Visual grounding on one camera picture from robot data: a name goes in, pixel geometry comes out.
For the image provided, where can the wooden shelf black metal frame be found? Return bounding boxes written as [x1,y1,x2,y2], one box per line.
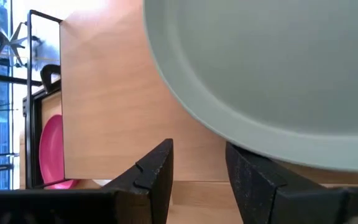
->
[25,0,358,190]

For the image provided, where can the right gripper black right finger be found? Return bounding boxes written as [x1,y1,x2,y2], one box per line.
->
[225,141,358,224]

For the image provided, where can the magenta plate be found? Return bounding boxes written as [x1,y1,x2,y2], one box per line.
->
[38,114,81,190]

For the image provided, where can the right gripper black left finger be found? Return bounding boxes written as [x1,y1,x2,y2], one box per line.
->
[0,138,175,224]

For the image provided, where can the sage green plate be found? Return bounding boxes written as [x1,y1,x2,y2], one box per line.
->
[142,0,358,174]

